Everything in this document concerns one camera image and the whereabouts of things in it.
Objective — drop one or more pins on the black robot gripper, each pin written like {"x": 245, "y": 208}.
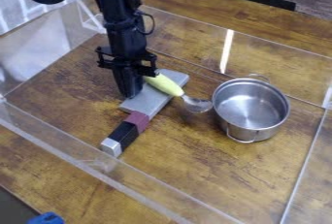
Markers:
{"x": 126, "y": 56}

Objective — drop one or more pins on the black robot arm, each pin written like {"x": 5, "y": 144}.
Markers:
{"x": 118, "y": 10}

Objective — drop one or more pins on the clear acrylic enclosure panels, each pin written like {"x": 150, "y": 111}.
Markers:
{"x": 183, "y": 173}

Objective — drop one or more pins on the yellow handled metal spoon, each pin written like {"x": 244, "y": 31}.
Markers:
{"x": 167, "y": 86}

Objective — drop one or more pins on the small steel pot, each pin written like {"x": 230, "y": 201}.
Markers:
{"x": 252, "y": 109}

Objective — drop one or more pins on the blue object at bottom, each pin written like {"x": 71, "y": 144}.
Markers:
{"x": 45, "y": 218}

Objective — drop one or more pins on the grey toy cleaver knife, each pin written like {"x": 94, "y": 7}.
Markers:
{"x": 142, "y": 108}

